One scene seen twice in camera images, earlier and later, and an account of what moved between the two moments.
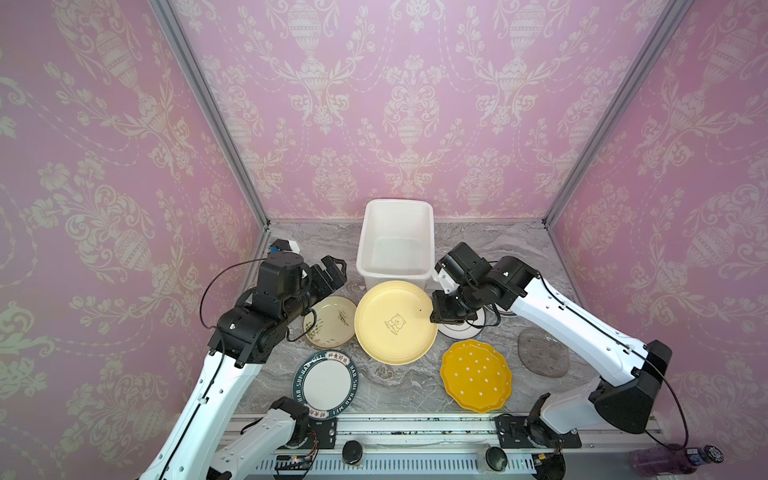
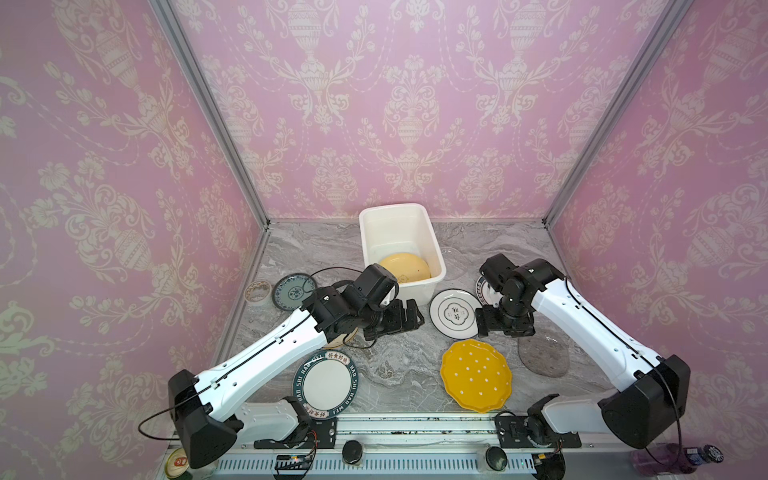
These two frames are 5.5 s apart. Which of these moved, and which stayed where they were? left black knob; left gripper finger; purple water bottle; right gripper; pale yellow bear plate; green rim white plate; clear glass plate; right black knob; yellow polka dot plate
Moved: pale yellow bear plate; right gripper; left gripper finger
Stayed: right black knob; clear glass plate; yellow polka dot plate; purple water bottle; left black knob; green rim white plate
